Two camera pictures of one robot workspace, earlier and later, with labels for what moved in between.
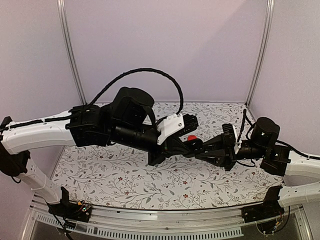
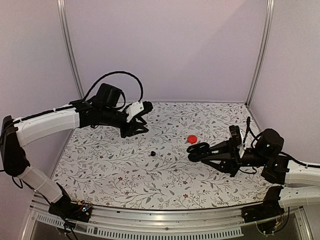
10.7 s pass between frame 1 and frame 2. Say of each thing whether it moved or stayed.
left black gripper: moved
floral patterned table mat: stayed
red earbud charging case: stayed
